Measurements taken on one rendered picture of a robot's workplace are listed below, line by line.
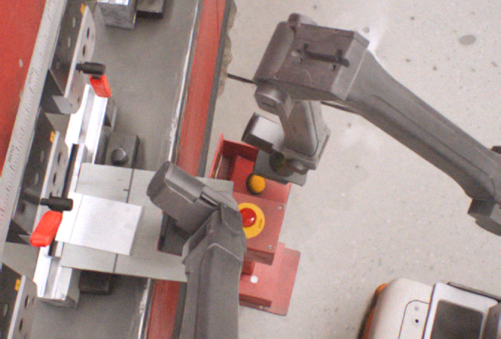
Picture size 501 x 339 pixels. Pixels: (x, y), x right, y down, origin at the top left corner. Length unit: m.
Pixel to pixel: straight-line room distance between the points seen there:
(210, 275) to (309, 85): 0.25
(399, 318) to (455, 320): 0.77
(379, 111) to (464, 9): 1.86
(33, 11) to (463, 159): 0.55
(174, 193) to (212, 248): 0.11
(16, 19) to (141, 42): 0.67
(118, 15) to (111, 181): 0.38
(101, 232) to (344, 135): 1.29
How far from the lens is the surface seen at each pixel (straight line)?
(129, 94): 1.46
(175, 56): 1.48
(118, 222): 1.24
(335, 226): 2.27
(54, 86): 1.02
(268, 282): 2.10
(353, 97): 0.81
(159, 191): 0.99
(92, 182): 1.27
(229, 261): 0.92
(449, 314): 1.20
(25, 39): 0.89
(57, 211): 0.97
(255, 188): 1.53
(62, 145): 1.05
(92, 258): 1.23
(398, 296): 1.98
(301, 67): 0.82
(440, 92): 2.50
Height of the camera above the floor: 2.18
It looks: 70 degrees down
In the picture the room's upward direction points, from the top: 3 degrees clockwise
